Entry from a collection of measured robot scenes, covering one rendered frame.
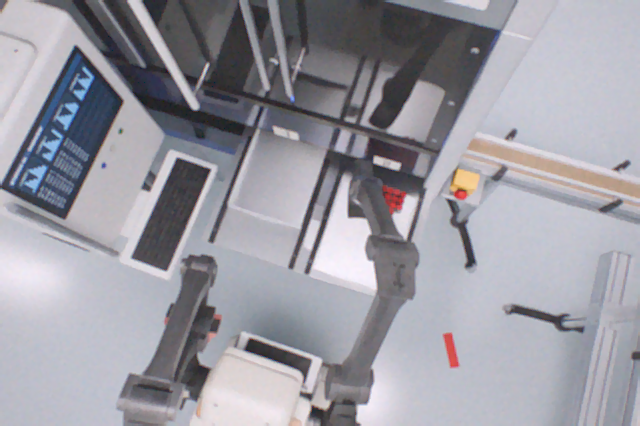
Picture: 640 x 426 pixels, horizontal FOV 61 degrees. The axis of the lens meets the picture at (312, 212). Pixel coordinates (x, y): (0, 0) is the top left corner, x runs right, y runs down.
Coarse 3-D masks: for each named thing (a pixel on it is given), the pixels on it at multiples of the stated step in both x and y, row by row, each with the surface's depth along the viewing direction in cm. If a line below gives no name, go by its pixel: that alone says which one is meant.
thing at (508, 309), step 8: (504, 304) 256; (512, 304) 251; (504, 312) 255; (512, 312) 251; (520, 312) 248; (528, 312) 246; (536, 312) 245; (544, 312) 244; (544, 320) 243; (552, 320) 242; (560, 320) 240; (560, 328) 240; (568, 328) 239; (576, 328) 240; (584, 328) 241
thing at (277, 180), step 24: (264, 144) 189; (288, 144) 188; (312, 144) 188; (264, 168) 187; (288, 168) 186; (312, 168) 186; (240, 192) 185; (264, 192) 184; (288, 192) 184; (312, 192) 181; (264, 216) 180; (288, 216) 182
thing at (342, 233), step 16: (336, 208) 182; (336, 224) 180; (352, 224) 180; (368, 224) 180; (400, 224) 179; (336, 240) 179; (352, 240) 179; (320, 256) 178; (336, 256) 178; (352, 256) 177; (336, 272) 176; (352, 272) 176; (368, 272) 176; (368, 288) 174
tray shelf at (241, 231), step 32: (352, 160) 186; (224, 192) 185; (320, 192) 184; (416, 192) 182; (224, 224) 182; (256, 224) 182; (320, 224) 181; (256, 256) 179; (288, 256) 179; (352, 288) 175
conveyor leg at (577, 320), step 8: (608, 312) 199; (616, 312) 193; (624, 312) 187; (632, 312) 182; (568, 320) 233; (576, 320) 225; (584, 320) 218; (608, 320) 199; (616, 320) 194; (624, 320) 190; (632, 320) 186
